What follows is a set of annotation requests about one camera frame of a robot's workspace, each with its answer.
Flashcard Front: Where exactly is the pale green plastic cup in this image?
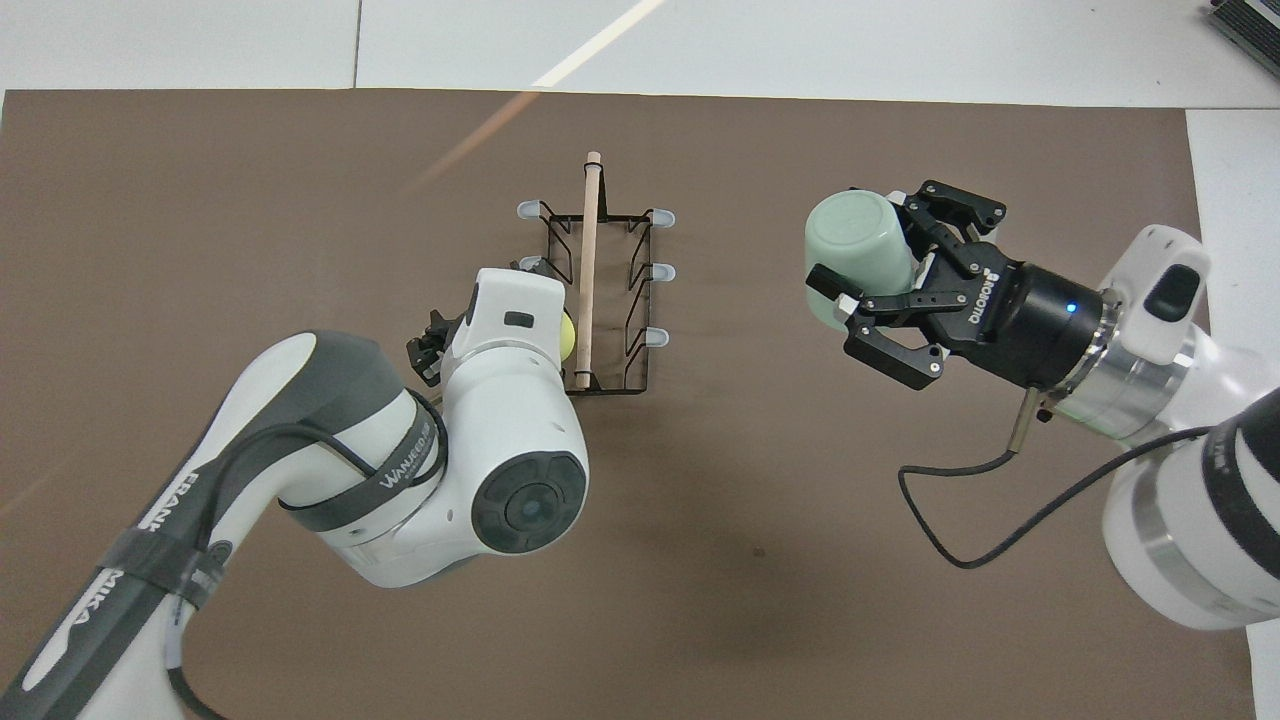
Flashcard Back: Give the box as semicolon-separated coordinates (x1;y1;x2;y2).
804;189;923;332

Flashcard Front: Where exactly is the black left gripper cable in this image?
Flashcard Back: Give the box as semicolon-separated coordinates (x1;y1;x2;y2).
165;390;451;720

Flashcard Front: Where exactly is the black wire cup rack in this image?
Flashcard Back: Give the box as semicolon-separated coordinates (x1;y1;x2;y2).
516;151;677;396

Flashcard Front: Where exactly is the grey ribbed device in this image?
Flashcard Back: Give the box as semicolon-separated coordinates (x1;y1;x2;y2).
1205;0;1280;51

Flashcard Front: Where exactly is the brown table mat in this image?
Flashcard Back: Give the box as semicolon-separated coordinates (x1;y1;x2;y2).
0;88;1256;720

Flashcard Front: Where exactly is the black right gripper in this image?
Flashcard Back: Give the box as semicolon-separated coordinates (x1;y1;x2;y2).
806;180;1107;391

